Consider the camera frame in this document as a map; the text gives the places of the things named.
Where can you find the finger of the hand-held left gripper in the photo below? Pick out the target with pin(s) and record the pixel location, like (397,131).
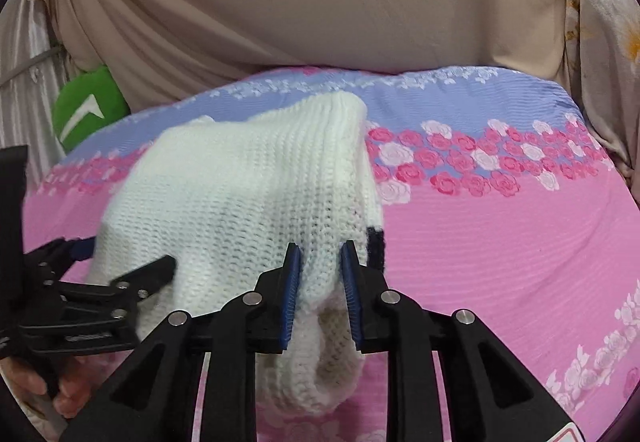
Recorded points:
(145,279)
(57,259)

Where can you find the pink floral bed sheet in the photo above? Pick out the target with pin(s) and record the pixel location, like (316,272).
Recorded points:
(475,247)

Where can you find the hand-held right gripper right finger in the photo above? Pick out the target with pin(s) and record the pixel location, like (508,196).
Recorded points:
(352,292)

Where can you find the cream floral curtain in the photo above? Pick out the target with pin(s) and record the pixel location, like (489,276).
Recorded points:
(600,46)

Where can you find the red white navy knit sweater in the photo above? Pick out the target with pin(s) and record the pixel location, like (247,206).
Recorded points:
(240,182)

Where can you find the silver grey curtain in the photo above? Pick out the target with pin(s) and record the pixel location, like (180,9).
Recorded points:
(25,36)

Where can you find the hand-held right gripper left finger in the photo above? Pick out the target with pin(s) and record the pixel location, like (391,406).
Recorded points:
(292,302)

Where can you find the green cushion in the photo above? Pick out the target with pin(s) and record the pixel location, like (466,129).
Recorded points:
(82,96)

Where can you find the person's left hand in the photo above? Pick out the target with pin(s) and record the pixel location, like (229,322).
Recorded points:
(30,384)

